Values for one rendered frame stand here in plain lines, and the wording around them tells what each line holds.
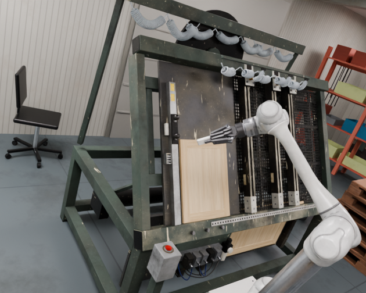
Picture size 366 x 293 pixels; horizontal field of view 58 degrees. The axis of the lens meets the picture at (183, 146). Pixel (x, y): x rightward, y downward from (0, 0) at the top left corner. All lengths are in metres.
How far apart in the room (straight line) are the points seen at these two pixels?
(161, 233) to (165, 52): 1.16
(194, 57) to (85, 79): 2.84
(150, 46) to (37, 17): 2.65
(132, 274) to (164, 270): 0.34
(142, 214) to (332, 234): 1.11
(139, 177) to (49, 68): 3.03
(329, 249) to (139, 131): 1.24
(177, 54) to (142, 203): 1.00
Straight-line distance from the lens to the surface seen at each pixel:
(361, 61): 7.68
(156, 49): 2.18
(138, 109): 2.06
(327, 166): 3.60
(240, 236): 3.17
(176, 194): 2.18
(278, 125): 1.43
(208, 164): 2.39
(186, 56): 2.32
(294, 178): 3.08
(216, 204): 2.44
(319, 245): 1.39
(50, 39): 4.71
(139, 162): 2.02
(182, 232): 2.22
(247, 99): 2.71
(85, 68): 4.93
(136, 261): 2.16
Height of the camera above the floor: 2.14
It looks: 21 degrees down
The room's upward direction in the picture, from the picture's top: 18 degrees clockwise
